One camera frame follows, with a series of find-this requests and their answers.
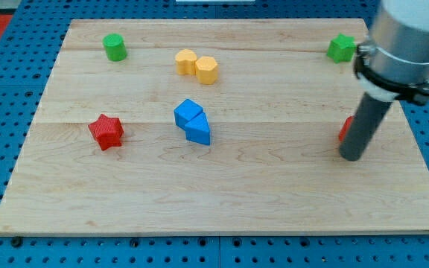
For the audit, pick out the blue triangle block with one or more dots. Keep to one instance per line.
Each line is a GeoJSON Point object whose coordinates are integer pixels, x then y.
{"type": "Point", "coordinates": [198, 130]}

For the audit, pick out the blue cube block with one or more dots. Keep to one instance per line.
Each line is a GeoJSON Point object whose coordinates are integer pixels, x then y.
{"type": "Point", "coordinates": [185, 112]}

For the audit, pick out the green cylinder block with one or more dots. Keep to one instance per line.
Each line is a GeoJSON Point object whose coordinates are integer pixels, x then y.
{"type": "Point", "coordinates": [114, 47]}

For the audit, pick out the wooden board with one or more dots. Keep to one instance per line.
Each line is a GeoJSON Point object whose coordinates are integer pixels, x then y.
{"type": "Point", "coordinates": [272, 168]}

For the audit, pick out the green star block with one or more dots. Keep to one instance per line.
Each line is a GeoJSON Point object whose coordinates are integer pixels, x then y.
{"type": "Point", "coordinates": [341, 48]}

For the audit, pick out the yellow hexagon block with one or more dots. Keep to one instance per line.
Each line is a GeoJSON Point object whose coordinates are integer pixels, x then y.
{"type": "Point", "coordinates": [206, 70]}

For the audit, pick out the yellow heart block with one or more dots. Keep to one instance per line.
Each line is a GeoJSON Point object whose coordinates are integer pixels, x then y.
{"type": "Point", "coordinates": [185, 61]}

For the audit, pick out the red star block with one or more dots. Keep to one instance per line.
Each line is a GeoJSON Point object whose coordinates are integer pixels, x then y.
{"type": "Point", "coordinates": [107, 131]}

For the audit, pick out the red circle block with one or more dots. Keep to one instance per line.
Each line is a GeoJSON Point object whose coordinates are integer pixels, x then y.
{"type": "Point", "coordinates": [345, 127]}

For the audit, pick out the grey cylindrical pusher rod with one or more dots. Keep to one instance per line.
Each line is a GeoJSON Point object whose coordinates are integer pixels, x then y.
{"type": "Point", "coordinates": [367, 118]}

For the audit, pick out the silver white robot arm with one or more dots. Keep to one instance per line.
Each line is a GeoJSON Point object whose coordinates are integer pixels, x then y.
{"type": "Point", "coordinates": [391, 64]}

